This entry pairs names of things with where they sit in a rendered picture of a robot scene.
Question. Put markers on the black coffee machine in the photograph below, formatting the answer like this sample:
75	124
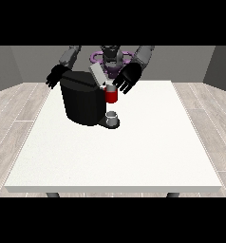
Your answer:
80	99

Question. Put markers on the red pod holder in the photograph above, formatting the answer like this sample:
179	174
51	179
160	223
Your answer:
111	96

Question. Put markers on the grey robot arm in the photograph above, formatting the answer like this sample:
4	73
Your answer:
69	57
144	56

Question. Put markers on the dark table leg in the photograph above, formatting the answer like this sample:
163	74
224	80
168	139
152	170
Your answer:
52	194
173	194

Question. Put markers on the small grey coffee pod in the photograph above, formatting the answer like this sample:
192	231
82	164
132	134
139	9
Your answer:
109	85

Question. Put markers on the pale grey machine lid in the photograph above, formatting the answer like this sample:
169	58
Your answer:
98	74

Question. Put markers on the small grey cup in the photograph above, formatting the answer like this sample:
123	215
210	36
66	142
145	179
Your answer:
112	117

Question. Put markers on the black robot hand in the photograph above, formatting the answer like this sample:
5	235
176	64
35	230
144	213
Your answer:
129	76
57	74

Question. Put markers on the grey robot trunk purple rings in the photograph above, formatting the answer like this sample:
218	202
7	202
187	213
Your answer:
111	57

